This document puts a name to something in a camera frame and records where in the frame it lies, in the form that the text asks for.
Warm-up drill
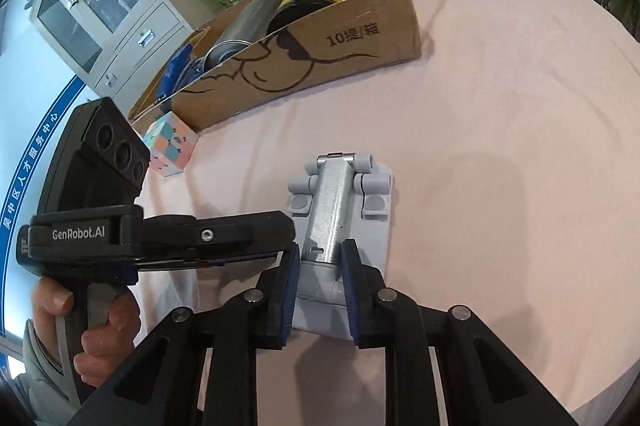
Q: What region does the pastel rubik's cube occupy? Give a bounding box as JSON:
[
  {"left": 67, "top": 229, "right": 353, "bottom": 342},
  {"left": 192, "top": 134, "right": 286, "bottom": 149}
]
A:
[{"left": 143, "top": 112, "right": 198, "bottom": 177}]

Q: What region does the blue rectangular box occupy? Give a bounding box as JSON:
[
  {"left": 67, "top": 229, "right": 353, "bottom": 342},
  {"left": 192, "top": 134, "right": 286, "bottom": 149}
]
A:
[{"left": 155, "top": 44, "right": 193, "bottom": 103}]

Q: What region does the grey hinge bracket toy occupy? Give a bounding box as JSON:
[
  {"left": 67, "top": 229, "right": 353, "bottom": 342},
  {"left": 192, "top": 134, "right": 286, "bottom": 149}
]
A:
[{"left": 288, "top": 153, "right": 394, "bottom": 340}]

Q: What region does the silver metal cylinder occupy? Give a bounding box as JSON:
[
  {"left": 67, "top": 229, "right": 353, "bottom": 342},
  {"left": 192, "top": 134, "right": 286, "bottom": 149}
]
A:
[{"left": 203, "top": 0, "right": 282, "bottom": 71}]

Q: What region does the brown cardboard box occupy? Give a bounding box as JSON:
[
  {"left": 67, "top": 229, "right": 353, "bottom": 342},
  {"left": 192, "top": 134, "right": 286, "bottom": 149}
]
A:
[{"left": 128, "top": 0, "right": 422, "bottom": 133}]

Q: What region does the grey sleeve forearm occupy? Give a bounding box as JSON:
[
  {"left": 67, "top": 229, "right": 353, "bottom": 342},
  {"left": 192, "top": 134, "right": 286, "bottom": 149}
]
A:
[{"left": 10, "top": 320, "right": 78, "bottom": 426}]

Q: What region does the person's left hand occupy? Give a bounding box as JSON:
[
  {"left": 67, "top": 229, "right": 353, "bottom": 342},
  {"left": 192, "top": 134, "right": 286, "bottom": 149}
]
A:
[{"left": 29, "top": 275, "right": 143, "bottom": 389}]

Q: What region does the grey glass-door cabinet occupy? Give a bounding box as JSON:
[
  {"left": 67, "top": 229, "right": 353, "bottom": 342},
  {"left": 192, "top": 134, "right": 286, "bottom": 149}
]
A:
[{"left": 30, "top": 0, "right": 192, "bottom": 112}]

